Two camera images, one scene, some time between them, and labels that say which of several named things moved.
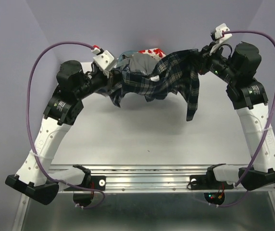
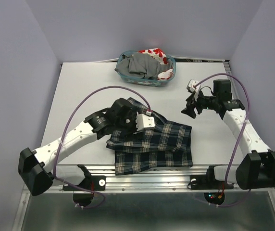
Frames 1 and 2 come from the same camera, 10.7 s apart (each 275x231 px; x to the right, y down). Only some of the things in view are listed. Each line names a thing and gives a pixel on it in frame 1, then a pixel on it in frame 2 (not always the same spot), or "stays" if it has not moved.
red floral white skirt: (156, 53) stays
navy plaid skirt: (177, 72) → (167, 145)
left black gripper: (108, 81) → (132, 115)
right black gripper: (205, 58) → (189, 110)
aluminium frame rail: (151, 178) stays
